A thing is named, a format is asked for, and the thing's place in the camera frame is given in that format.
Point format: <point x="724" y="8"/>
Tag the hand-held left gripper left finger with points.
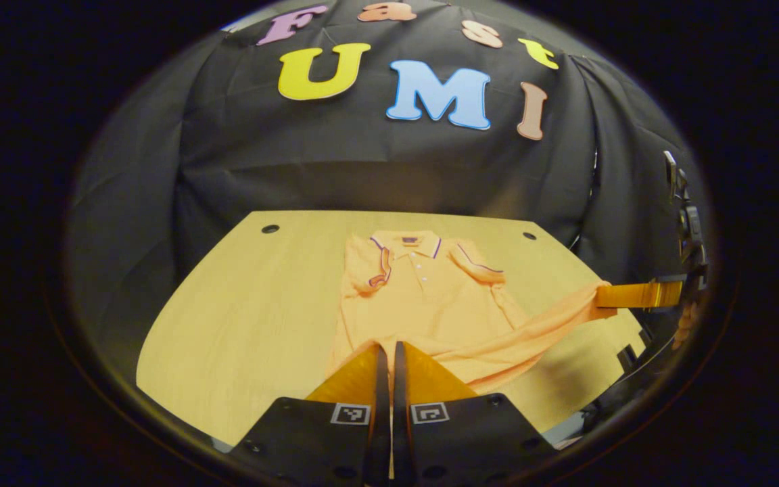
<point x="379" y="419"/>

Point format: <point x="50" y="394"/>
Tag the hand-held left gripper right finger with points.
<point x="401" y="419"/>

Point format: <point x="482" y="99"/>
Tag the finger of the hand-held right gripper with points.
<point x="640" y="294"/>

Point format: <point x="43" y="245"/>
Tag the orange T-shirt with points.
<point x="430" y="304"/>

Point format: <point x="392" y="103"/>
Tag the black backdrop cloth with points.
<point x="362" y="169"/>

